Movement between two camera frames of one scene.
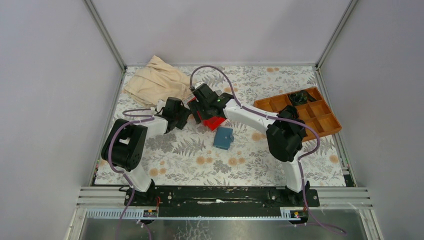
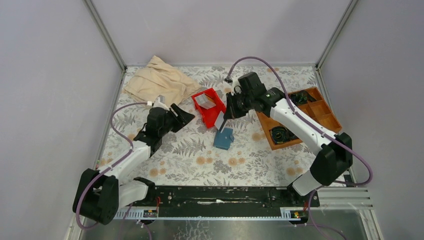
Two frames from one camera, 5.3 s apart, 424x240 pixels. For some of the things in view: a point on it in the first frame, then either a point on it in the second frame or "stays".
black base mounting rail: (216, 198) stays
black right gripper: (194, 106) to (231, 112)
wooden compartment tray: (317, 114) stays
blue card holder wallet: (224, 137) stays
